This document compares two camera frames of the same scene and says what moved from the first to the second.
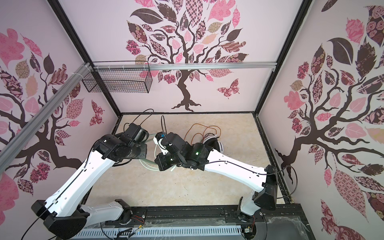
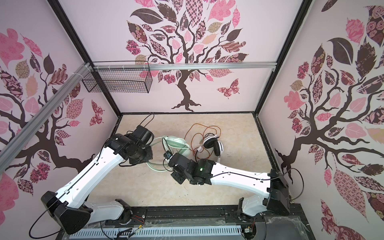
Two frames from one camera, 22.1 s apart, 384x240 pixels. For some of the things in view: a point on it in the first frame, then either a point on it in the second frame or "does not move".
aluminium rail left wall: (9, 150) does not move
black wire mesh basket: (136, 81) does not move
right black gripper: (160, 159) to (179, 179)
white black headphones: (212, 141) does not move
